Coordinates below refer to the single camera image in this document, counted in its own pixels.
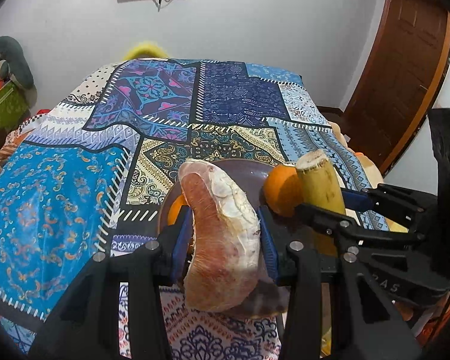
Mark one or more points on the patchwork printed blanket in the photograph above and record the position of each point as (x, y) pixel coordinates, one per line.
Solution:
(60, 195)

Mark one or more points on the green-yellow banana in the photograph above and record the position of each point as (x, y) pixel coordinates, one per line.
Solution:
(320, 183)

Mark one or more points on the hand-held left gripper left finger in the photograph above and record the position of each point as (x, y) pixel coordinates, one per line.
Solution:
(183, 245)

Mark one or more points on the green patterned box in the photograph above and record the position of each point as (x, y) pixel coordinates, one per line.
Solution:
(3, 114)

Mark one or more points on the brown round plate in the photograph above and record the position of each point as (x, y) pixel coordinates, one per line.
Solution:
(243, 174)

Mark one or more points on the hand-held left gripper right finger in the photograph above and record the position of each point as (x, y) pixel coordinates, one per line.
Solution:
(269, 249)

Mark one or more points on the brown wooden door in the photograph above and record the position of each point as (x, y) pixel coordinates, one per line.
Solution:
(401, 75)

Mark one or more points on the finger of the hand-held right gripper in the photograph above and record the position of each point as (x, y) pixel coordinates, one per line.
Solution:
(356, 199)
(324, 219)

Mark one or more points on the grey neck pillow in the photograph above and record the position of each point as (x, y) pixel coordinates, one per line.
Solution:
(17, 62)

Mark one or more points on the orange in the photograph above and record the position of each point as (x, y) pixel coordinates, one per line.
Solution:
(281, 193)
(175, 212)

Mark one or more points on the yellow fluffy cushion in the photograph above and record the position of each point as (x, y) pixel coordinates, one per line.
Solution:
(146, 50)

